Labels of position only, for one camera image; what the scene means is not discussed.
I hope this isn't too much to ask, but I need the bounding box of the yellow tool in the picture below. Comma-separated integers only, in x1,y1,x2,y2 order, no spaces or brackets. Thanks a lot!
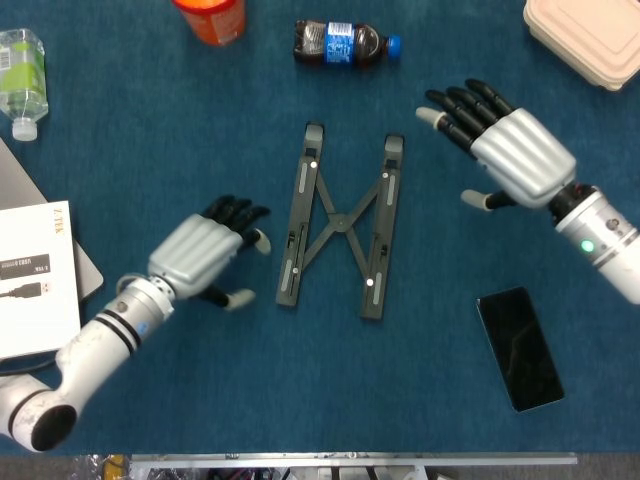
102,453,132,480

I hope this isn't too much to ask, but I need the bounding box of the cola bottle blue label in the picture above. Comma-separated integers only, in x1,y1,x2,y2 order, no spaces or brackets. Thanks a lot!
292,18,403,69

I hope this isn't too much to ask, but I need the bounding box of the clear plastic bag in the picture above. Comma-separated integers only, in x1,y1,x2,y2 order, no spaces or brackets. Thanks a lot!
69,453,107,480

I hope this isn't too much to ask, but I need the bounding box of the bundle of cables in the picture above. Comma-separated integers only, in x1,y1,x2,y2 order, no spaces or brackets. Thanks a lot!
207,467,281,480

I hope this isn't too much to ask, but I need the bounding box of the white product box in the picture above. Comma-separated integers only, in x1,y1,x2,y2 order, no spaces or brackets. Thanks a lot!
0,199,84,362

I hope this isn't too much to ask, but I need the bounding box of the black folding laptop stand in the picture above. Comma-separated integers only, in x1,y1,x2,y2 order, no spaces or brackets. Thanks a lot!
274,121,407,322

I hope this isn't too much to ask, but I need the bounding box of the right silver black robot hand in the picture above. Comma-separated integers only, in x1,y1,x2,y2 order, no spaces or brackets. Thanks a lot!
415,78,578,214

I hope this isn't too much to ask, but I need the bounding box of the blue table cloth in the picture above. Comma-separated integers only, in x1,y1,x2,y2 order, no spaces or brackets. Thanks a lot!
0,0,640,457

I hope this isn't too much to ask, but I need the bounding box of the silver aluminium rail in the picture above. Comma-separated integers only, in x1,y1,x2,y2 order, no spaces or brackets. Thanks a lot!
129,451,579,480

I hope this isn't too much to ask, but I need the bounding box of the beige lidded food container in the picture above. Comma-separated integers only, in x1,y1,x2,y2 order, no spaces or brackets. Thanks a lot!
522,0,640,93

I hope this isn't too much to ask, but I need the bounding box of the clear bottle green label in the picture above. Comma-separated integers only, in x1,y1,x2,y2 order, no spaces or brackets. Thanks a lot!
0,27,50,142

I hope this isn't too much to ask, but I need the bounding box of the orange red snack canister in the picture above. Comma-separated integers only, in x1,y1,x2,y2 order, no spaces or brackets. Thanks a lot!
171,0,248,48

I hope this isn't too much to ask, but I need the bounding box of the black smartphone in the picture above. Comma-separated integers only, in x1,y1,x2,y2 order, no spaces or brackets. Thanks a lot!
475,285,567,414

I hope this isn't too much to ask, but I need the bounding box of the grey closed laptop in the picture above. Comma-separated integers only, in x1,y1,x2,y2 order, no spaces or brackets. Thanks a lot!
0,137,105,303

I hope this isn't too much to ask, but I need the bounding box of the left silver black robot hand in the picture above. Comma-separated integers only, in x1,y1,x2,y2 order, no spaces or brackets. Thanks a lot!
147,194,273,312

